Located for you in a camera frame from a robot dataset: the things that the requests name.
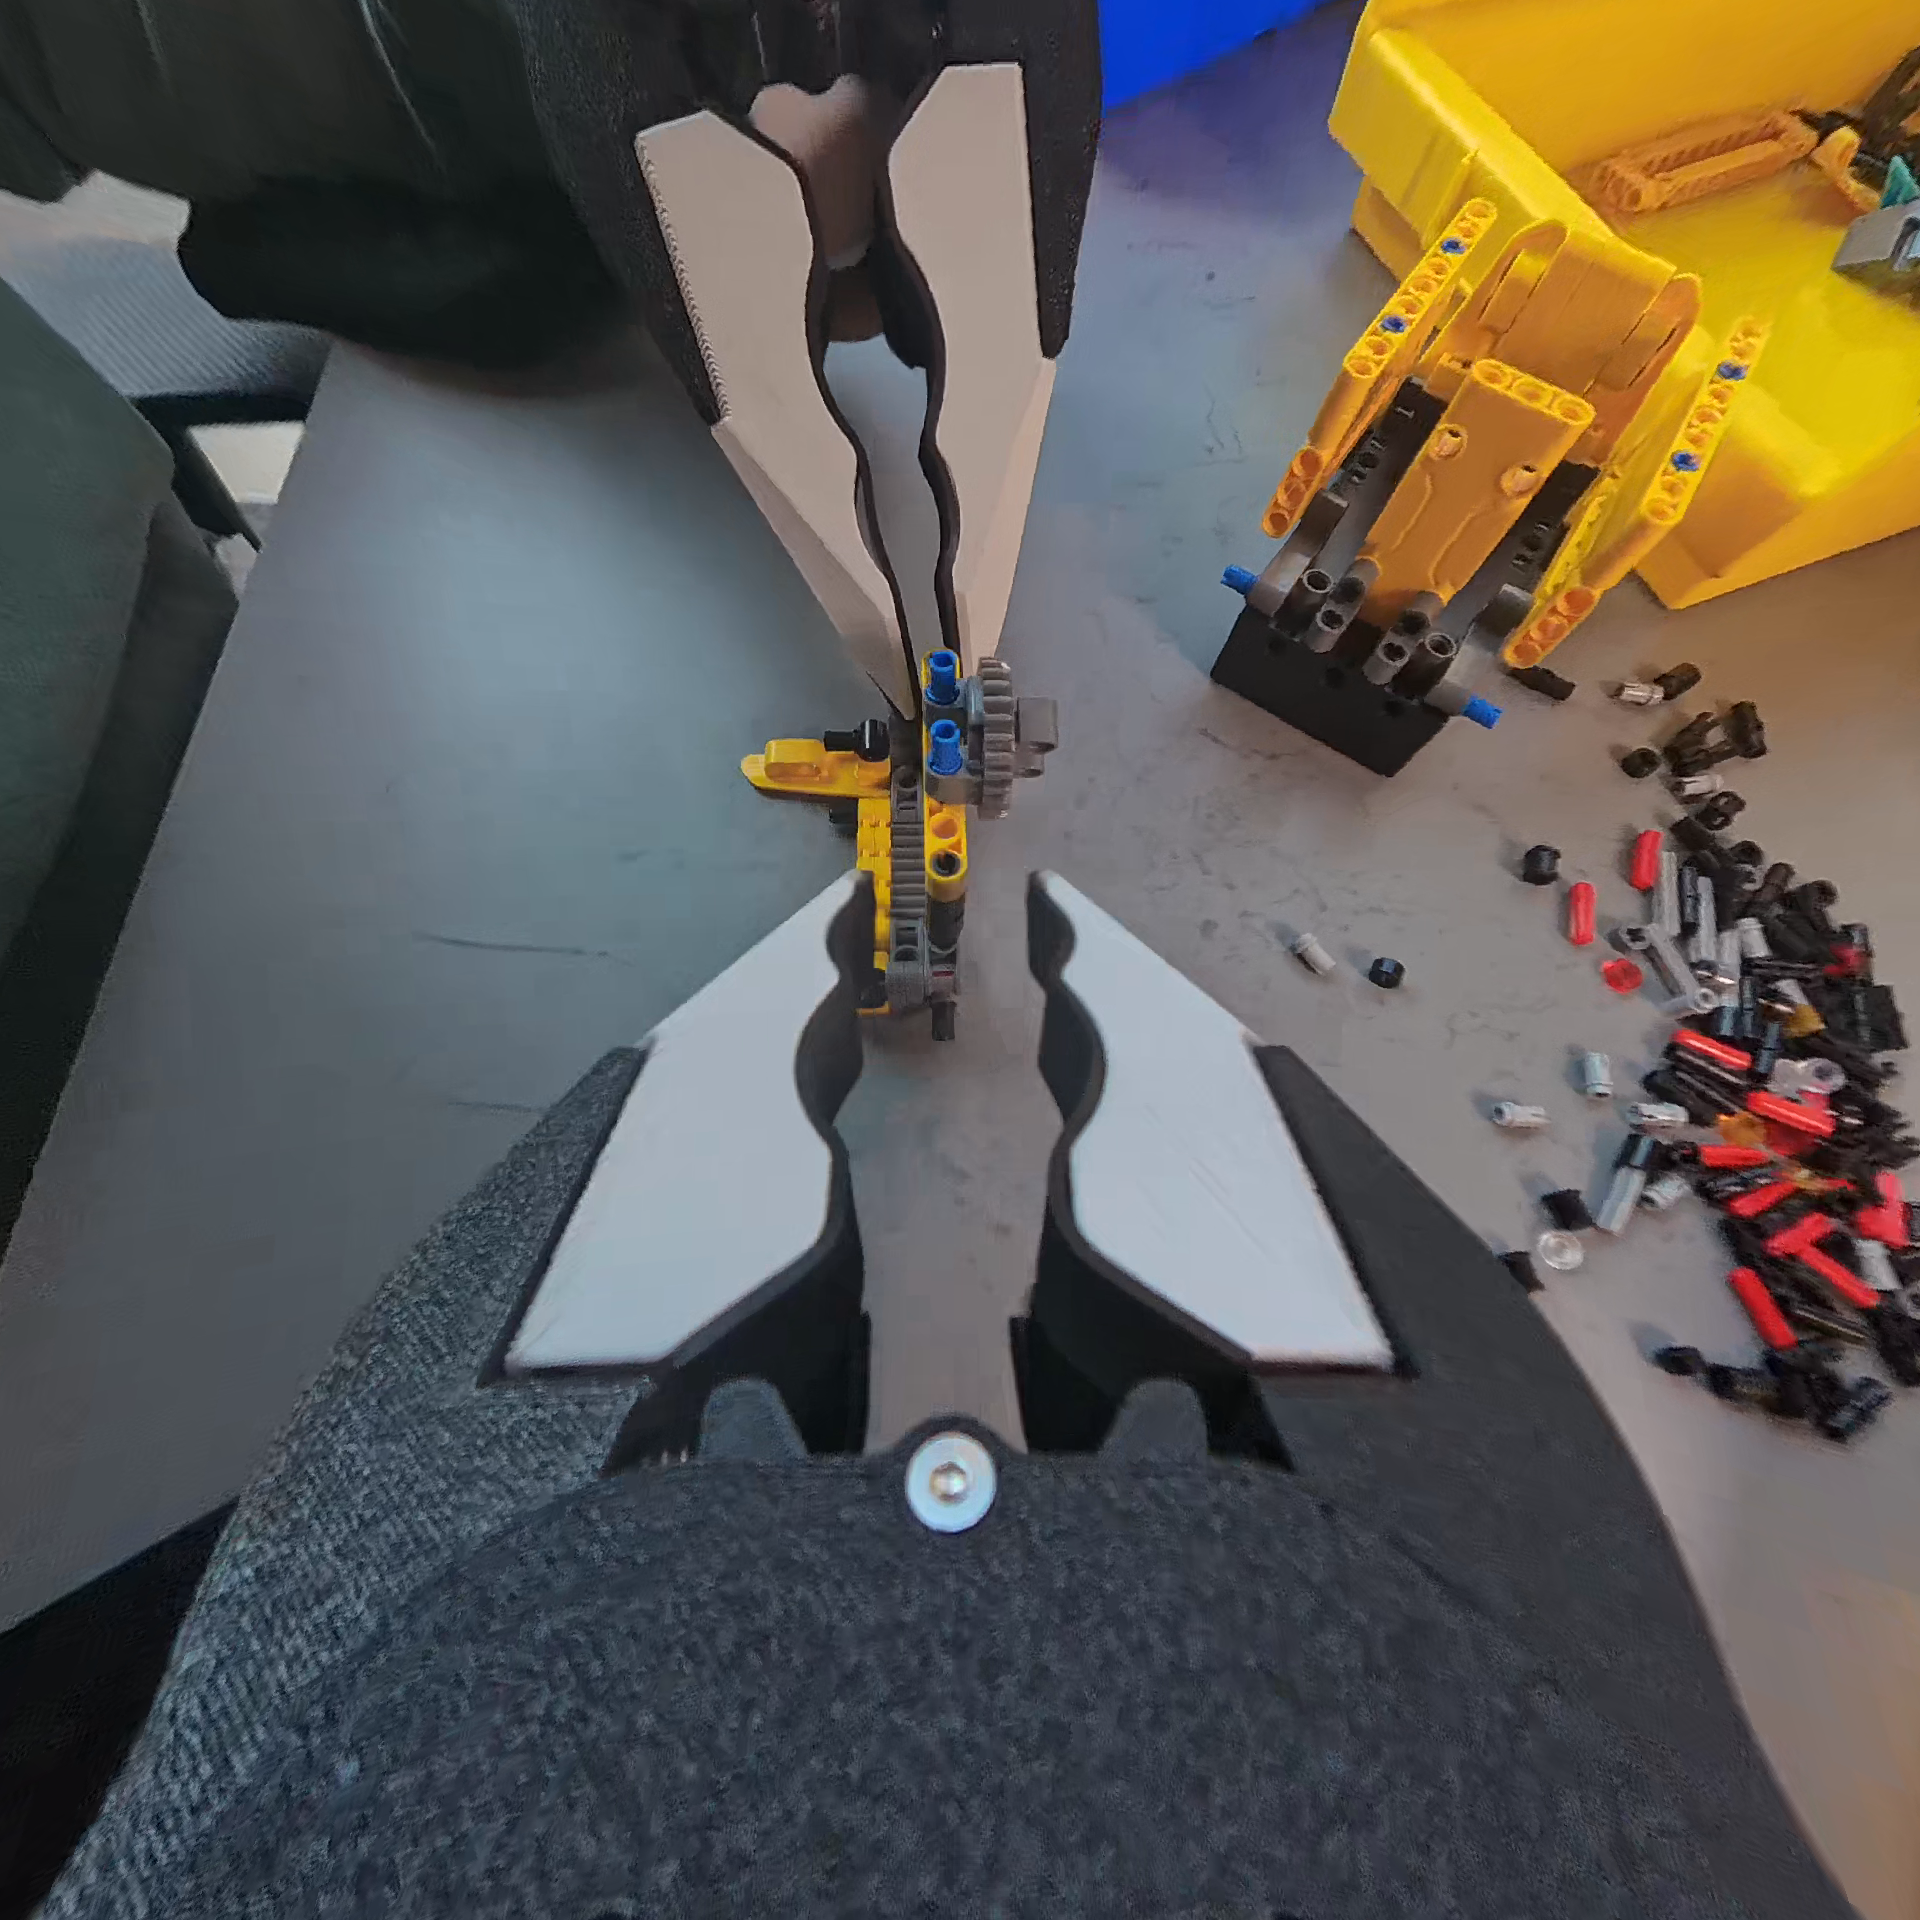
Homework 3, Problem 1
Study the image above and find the person in green sweatshirt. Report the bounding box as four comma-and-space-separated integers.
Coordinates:
0, 276, 243, 1247

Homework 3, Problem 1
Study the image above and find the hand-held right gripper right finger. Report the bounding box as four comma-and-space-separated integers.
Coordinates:
1017, 869, 1399, 1455

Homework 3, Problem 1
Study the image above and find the pile of small lego pins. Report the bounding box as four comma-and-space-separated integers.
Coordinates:
1490, 658, 1920, 1448

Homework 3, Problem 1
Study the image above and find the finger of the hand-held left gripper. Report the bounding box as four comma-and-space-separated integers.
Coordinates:
631, 109, 925, 721
884, 58, 1062, 679

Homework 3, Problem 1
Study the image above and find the orange lego frame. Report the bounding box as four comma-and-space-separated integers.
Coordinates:
1586, 105, 1819, 213

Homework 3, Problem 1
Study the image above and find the large yellow black lego model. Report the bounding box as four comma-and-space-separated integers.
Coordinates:
1207, 196, 1774, 780

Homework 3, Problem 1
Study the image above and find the blue plastic crate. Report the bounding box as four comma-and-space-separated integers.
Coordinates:
1100, 0, 1369, 112

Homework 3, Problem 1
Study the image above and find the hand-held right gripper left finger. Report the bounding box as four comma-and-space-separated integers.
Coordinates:
503, 869, 878, 1455

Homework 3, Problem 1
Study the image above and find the grey mesh chair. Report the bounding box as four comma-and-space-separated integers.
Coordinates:
0, 170, 334, 551

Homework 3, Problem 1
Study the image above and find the grey yellow lego rack assembly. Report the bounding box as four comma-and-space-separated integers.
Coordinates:
739, 714, 969, 1046

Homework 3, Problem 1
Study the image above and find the yellow plastic storage bin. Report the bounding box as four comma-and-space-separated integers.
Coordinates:
1327, 0, 1920, 611

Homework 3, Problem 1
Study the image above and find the long black lego beam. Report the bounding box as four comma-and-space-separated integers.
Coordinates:
1807, 68, 1920, 206

